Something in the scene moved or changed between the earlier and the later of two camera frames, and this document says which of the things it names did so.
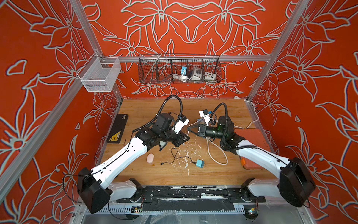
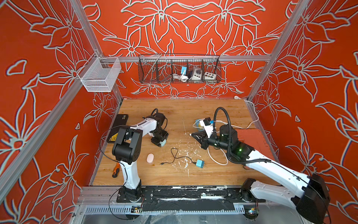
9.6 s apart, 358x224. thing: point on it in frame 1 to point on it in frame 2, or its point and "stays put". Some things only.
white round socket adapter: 197,73 stays put
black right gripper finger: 194,129 to 199,136
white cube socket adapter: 208,75 stays put
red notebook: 255,137 stays put
